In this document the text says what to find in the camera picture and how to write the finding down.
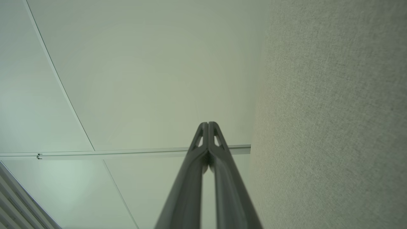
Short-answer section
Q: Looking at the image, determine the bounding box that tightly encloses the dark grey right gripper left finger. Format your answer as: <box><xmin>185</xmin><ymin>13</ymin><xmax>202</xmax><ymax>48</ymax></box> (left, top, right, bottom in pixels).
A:
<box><xmin>154</xmin><ymin>122</ymin><xmax>209</xmax><ymax>229</ymax></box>

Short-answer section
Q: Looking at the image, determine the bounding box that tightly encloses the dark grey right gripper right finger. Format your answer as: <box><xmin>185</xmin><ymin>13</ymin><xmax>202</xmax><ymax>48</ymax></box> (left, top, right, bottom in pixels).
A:
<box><xmin>209</xmin><ymin>122</ymin><xmax>263</xmax><ymax>229</ymax></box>

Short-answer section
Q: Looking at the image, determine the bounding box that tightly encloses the grey window blind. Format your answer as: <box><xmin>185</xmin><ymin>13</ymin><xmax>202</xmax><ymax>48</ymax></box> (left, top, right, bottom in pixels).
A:
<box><xmin>0</xmin><ymin>161</ymin><xmax>62</xmax><ymax>229</ymax></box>

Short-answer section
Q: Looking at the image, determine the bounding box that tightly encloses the grey partition post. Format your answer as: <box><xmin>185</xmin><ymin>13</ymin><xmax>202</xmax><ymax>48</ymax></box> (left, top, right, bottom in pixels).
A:
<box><xmin>0</xmin><ymin>144</ymin><xmax>252</xmax><ymax>161</ymax></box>

